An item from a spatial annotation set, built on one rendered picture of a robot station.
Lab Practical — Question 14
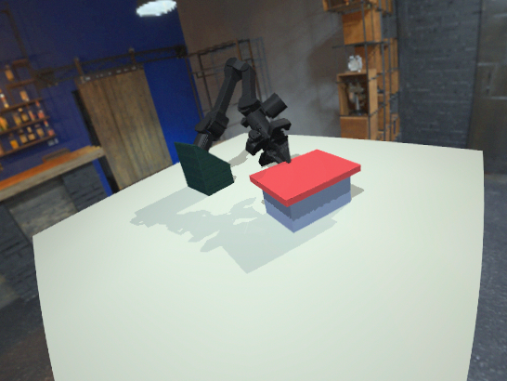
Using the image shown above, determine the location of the blue open box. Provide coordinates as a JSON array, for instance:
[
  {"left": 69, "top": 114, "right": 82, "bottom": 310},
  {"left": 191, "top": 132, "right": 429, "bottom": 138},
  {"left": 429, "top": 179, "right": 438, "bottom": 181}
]
[{"left": 262, "top": 177, "right": 351, "bottom": 232}]

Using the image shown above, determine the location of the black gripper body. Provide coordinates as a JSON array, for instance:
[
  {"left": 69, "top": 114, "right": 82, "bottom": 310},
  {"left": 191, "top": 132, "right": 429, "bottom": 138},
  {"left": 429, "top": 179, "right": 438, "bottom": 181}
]
[{"left": 254, "top": 118, "right": 292, "bottom": 166}]

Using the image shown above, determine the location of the red rectangular lid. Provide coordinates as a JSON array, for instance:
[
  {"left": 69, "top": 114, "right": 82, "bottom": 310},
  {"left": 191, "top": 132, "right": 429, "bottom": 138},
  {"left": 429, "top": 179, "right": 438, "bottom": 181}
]
[{"left": 249, "top": 150, "right": 361, "bottom": 207}]

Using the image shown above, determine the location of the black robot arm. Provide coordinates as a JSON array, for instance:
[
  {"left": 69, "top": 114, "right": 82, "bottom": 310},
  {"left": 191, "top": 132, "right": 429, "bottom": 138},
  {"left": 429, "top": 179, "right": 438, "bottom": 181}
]
[{"left": 193, "top": 57, "right": 288, "bottom": 156}]

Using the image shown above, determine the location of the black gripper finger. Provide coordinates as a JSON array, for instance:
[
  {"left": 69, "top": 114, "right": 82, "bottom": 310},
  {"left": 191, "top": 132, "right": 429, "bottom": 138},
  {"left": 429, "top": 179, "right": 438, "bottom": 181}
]
[
  {"left": 269, "top": 135, "right": 292, "bottom": 163},
  {"left": 265, "top": 151, "right": 285, "bottom": 164}
]

